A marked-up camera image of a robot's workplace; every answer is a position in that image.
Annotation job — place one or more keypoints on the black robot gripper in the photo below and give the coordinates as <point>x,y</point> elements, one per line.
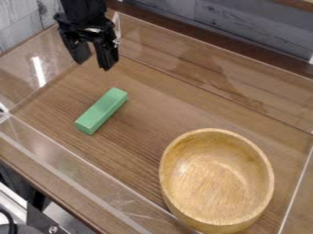
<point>84,23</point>

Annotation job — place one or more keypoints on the green rectangular block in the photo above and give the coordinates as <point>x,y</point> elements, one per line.
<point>90,121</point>

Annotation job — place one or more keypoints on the brown wooden bowl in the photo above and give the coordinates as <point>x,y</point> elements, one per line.
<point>217,180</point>

